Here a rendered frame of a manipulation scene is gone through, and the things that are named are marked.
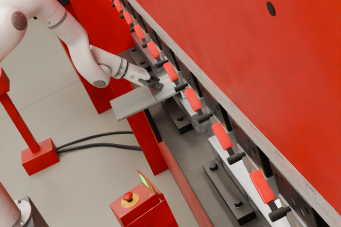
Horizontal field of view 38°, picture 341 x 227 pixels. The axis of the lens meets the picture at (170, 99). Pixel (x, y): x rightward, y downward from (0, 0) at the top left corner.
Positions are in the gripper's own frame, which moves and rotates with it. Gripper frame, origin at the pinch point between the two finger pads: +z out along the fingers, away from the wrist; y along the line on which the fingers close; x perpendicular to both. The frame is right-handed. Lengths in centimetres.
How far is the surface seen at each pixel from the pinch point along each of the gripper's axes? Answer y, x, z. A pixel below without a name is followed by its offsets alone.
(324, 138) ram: -135, -37, -37
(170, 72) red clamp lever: -51, -18, -20
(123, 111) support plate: -4.5, 14.4, -9.2
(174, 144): -22.8, 13.2, 8.3
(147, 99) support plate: -4.6, 6.2, -2.1
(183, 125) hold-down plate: -18.6, 6.6, 10.0
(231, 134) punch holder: -85, -18, -15
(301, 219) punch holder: -119, -18, -16
